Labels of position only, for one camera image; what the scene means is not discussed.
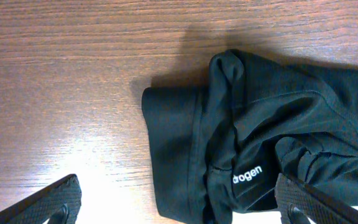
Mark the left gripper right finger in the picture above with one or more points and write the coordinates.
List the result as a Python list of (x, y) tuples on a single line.
[(300, 203)]

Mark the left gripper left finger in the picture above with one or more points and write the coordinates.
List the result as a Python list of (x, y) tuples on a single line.
[(59, 202)]

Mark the black Sydrogen t-shirt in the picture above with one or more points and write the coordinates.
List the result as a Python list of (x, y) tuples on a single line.
[(218, 150)]

